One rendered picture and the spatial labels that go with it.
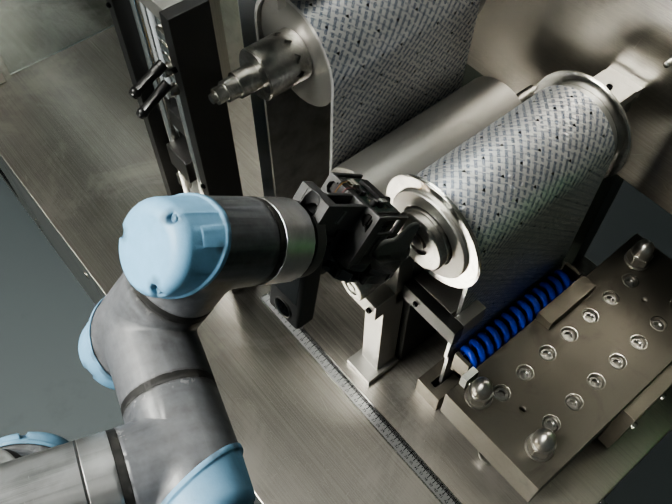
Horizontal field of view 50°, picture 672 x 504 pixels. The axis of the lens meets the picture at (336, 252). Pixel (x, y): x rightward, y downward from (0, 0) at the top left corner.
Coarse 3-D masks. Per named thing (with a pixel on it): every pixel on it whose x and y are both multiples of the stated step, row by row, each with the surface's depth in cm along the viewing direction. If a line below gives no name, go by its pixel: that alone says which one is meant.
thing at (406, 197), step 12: (564, 84) 87; (588, 96) 84; (600, 108) 84; (612, 120) 84; (408, 192) 78; (420, 192) 77; (396, 204) 82; (408, 204) 79; (420, 204) 77; (432, 204) 75; (444, 216) 75; (444, 228) 76; (456, 228) 75; (456, 240) 75; (456, 252) 77; (456, 264) 78; (444, 276) 82; (456, 276) 80
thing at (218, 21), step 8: (216, 0) 127; (216, 8) 128; (216, 16) 130; (216, 24) 131; (216, 32) 132; (224, 32) 134; (216, 40) 133; (224, 40) 135; (224, 48) 136; (224, 56) 138; (224, 64) 139; (224, 72) 140
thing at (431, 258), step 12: (408, 216) 78; (420, 216) 77; (432, 216) 77; (420, 228) 77; (432, 228) 76; (420, 240) 79; (432, 240) 76; (444, 240) 77; (420, 252) 81; (432, 252) 78; (444, 252) 77; (420, 264) 82; (432, 264) 79; (444, 264) 80
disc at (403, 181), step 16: (400, 176) 78; (416, 176) 76; (432, 192) 75; (448, 208) 74; (464, 224) 73; (464, 240) 75; (480, 256) 75; (432, 272) 85; (464, 272) 79; (480, 272) 77
